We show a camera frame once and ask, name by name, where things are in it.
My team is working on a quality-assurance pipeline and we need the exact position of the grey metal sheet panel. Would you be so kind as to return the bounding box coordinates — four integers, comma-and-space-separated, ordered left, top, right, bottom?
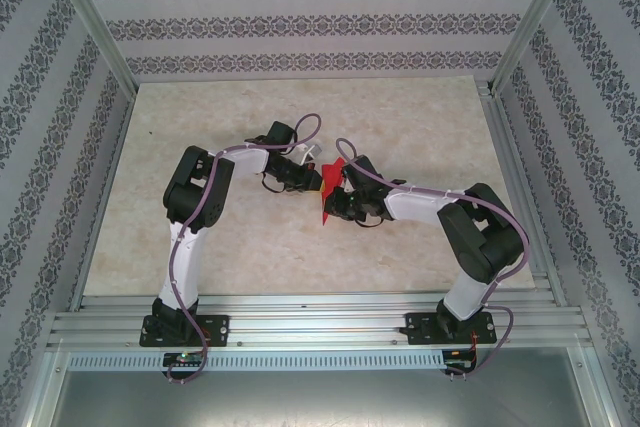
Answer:
39, 349, 616, 427

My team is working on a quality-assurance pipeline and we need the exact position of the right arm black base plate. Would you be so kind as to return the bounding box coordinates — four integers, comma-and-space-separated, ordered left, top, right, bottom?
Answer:
405, 311, 497, 346

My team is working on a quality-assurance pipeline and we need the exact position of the aluminium mounting rail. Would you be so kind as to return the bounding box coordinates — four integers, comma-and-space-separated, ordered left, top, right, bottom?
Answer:
47, 294, 594, 348

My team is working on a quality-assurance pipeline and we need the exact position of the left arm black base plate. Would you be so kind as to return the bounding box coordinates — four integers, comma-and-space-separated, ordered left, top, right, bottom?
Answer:
141, 314, 231, 348

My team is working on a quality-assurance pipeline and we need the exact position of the aluminium side rail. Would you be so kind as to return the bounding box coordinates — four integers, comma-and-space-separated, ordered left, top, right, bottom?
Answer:
67, 89, 139, 313
474, 77, 571, 308

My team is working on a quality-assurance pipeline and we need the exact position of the slotted grey cable duct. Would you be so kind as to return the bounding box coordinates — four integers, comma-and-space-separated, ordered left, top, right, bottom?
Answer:
67, 350, 446, 372

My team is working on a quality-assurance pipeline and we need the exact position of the red cloth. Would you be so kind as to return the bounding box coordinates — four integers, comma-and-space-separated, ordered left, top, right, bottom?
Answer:
318, 159, 347, 226

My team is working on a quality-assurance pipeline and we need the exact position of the aluminium frame post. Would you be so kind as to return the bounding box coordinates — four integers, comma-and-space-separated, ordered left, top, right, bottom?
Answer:
44, 0, 139, 93
489, 0, 585, 96

